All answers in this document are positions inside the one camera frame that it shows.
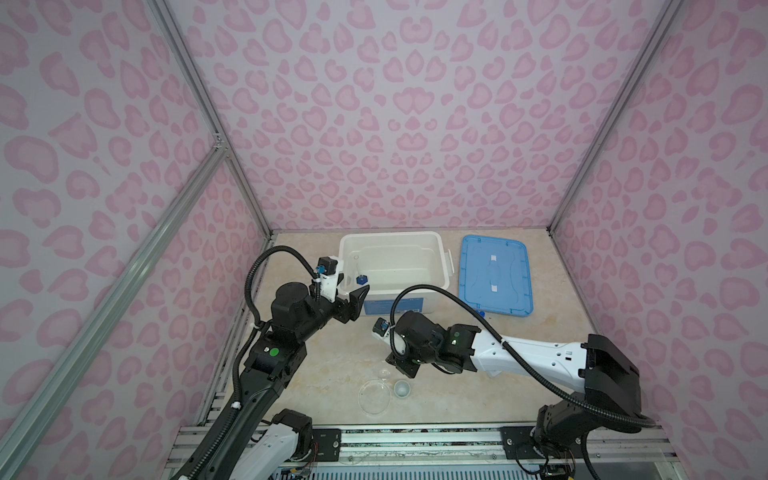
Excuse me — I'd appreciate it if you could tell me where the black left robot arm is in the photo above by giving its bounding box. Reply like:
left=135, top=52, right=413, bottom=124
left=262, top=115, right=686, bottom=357
left=174, top=282, right=370, bottom=479

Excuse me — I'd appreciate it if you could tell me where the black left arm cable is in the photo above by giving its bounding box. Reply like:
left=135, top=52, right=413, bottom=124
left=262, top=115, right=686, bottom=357
left=179, top=245, right=319, bottom=480

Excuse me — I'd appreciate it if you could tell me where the white plastic storage bin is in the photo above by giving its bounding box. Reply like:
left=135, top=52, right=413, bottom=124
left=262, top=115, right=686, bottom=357
left=339, top=231, right=455, bottom=317

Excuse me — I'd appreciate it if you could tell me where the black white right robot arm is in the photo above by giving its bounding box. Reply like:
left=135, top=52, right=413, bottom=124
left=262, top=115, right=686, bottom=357
left=372, top=311, right=654, bottom=460

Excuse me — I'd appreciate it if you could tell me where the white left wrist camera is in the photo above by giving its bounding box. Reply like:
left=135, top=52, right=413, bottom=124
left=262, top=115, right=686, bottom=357
left=315, top=256, right=343, bottom=303

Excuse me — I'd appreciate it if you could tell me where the blue plastic bin lid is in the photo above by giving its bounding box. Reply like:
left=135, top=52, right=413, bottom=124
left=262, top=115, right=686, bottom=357
left=458, top=235, right=534, bottom=317

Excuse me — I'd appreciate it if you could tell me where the clear glass petri dish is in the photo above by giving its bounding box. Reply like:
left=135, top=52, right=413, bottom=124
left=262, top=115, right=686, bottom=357
left=358, top=380, right=391, bottom=417

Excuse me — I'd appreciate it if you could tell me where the diagonal aluminium frame bar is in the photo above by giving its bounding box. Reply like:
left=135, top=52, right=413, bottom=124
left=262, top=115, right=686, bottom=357
left=1, top=146, right=225, bottom=479

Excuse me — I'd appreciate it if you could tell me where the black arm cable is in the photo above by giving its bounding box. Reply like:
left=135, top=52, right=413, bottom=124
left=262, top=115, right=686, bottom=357
left=388, top=284, right=658, bottom=434
left=179, top=245, right=319, bottom=480

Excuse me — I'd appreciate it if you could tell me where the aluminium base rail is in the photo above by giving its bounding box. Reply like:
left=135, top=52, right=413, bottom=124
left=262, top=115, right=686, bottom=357
left=167, top=421, right=685, bottom=480

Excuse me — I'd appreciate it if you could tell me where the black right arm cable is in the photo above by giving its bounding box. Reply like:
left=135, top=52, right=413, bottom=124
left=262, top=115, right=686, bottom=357
left=388, top=284, right=658, bottom=434

